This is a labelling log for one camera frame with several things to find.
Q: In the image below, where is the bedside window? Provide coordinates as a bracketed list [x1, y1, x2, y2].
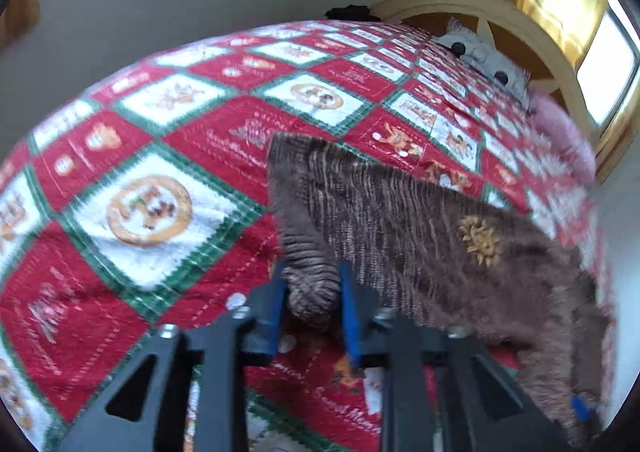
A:
[577, 0, 640, 127]

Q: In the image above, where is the pink fluffy pillow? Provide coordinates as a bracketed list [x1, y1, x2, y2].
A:
[525, 92, 598, 183]

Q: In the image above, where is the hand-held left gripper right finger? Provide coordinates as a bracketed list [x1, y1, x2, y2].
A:
[339, 259, 576, 452]

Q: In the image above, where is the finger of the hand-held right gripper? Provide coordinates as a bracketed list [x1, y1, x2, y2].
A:
[570, 394, 598, 425]

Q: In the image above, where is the yellow wooden headboard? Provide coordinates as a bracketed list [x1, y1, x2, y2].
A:
[372, 0, 598, 143]

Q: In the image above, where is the grey cat face pillow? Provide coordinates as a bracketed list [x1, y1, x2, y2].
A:
[432, 16, 533, 107]

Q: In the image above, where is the tan curtain strip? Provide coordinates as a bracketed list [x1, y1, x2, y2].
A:
[0, 0, 43, 48]

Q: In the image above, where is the dark cloth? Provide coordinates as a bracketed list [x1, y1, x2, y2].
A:
[325, 5, 386, 22]

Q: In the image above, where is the red green printed blanket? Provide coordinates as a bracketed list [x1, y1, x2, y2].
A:
[0, 19, 617, 452]

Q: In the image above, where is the brown knitted sweater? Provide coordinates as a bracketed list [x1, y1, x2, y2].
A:
[267, 134, 613, 448]

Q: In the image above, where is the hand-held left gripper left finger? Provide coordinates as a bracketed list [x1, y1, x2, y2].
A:
[57, 259, 289, 452]

